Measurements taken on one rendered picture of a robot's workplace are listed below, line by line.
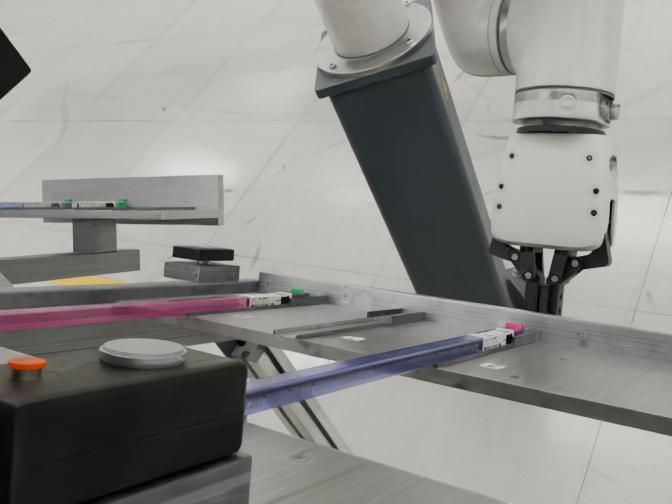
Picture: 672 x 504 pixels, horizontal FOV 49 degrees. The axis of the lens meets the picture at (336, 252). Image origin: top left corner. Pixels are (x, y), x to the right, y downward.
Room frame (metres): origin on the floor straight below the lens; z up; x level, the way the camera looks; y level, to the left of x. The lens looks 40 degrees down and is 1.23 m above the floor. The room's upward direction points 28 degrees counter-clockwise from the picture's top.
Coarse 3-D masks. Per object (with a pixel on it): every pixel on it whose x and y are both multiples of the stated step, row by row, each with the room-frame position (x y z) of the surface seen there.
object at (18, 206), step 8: (0, 208) 0.80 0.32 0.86; (8, 208) 0.80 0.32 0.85; (16, 208) 0.81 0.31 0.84; (24, 208) 0.81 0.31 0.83; (32, 208) 0.82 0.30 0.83; (40, 208) 0.83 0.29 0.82; (48, 208) 0.83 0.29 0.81; (56, 208) 0.84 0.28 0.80; (64, 208) 0.84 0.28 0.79; (72, 208) 0.85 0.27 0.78
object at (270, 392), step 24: (360, 360) 0.28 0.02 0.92; (384, 360) 0.28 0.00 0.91; (408, 360) 0.29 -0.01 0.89; (432, 360) 0.30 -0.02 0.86; (264, 384) 0.23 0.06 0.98; (288, 384) 0.24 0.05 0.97; (312, 384) 0.24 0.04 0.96; (336, 384) 0.25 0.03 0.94; (360, 384) 0.26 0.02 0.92; (264, 408) 0.22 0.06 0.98
